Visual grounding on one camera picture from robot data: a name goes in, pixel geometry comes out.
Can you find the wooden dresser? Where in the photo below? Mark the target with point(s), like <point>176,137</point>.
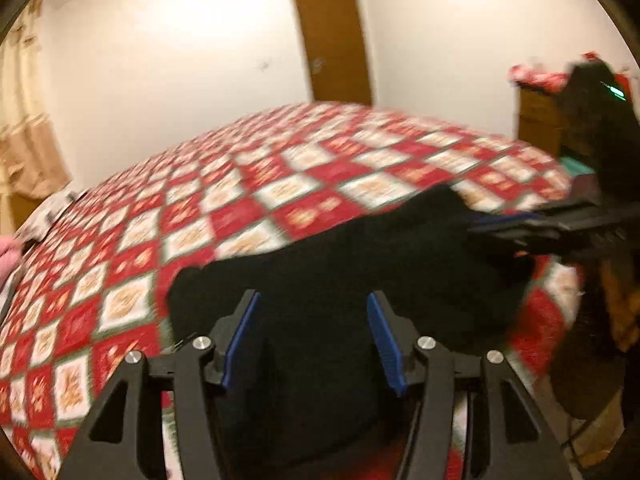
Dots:
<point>537,115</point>

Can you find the brown wooden door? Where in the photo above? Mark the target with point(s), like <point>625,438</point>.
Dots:
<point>332,40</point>

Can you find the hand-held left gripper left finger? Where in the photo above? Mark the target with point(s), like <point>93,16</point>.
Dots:
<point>240,340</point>

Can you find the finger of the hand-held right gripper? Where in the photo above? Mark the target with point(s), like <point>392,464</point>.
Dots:
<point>500,220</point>
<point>520,240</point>

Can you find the teal item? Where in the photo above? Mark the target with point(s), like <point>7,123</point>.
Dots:
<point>575,166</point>

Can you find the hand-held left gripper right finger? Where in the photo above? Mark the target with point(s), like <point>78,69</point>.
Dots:
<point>387,345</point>

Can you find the pink folded quilt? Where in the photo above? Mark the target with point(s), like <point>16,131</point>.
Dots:
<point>7,257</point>

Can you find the black pants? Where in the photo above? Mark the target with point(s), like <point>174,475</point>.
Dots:
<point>325,285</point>

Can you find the grey printed pillow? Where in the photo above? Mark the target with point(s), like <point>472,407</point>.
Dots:
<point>50,212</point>

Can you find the red white cloth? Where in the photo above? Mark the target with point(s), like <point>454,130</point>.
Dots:
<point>537,76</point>

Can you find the red printed blanket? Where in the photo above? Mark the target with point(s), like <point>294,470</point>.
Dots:
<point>250,195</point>

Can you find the beige curtain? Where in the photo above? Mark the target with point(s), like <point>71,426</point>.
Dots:
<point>25,125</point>

